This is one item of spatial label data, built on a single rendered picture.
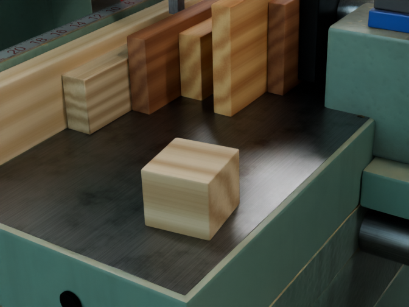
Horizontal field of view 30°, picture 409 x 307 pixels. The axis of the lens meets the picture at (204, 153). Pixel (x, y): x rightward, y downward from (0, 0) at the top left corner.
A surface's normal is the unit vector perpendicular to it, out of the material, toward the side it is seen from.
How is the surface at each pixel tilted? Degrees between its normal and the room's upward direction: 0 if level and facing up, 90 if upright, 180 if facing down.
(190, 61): 90
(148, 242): 0
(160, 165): 0
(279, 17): 90
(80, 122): 90
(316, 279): 90
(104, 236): 0
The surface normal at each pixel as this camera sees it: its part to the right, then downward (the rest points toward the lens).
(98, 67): -0.03, -0.88
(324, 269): 0.84, 0.23
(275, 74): -0.55, 0.40
